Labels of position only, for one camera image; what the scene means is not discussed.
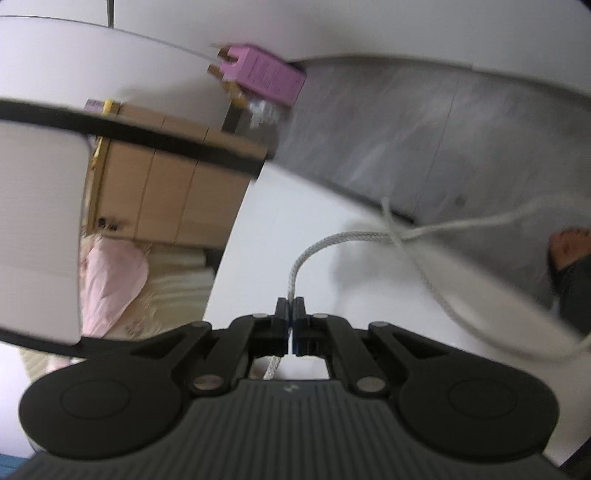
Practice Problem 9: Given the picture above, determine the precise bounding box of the white shoelace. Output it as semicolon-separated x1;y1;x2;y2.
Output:
263;194;591;381

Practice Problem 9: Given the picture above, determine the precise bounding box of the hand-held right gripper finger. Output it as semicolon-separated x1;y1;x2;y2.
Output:
131;298;291;398
294;298;451;398

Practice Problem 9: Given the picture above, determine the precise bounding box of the white chair with black frame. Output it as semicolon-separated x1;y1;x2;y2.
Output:
0;99;591;467

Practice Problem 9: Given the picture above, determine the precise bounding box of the pink pastel duvet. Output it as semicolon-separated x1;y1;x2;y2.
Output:
81;240;151;337

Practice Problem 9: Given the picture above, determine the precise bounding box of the brown cardboard box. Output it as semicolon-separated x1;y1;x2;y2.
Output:
208;46;247;104

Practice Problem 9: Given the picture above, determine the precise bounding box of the crumpled clear plastic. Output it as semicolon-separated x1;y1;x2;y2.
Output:
247;97;287;127

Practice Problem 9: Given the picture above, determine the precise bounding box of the pink carton box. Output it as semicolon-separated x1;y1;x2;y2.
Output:
217;44;308;109

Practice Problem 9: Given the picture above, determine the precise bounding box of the cream quilted bed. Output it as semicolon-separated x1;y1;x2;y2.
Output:
18;231;218;374

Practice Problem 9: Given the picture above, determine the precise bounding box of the wooden nightstand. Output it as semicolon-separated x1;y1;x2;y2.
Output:
83;99;269;247

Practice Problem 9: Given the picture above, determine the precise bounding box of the person's foot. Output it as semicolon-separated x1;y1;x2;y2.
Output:
547;228;591;273

